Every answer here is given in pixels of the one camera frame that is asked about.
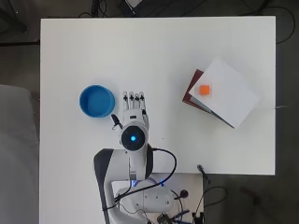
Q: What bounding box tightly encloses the dark red book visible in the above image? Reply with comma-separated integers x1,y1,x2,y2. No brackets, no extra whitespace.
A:
181,68,235,129

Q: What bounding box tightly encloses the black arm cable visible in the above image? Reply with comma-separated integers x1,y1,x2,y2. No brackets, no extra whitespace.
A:
104,147,178,213

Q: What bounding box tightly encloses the white book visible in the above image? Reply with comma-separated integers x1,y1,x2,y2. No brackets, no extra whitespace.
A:
188,58,260,130

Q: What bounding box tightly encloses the blue round tub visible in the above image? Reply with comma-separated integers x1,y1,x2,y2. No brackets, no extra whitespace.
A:
78,84,117,119

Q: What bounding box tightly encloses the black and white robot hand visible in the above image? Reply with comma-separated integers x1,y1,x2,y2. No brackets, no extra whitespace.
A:
110,91,150,133

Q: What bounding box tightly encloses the thin black floor cable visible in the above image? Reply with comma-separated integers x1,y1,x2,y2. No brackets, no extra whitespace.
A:
270,5,296,45

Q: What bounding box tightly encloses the black stand clamp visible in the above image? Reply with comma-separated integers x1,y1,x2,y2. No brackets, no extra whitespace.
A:
196,164,212,185

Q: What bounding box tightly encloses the orange cube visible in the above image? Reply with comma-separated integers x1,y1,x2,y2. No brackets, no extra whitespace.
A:
198,84,212,96

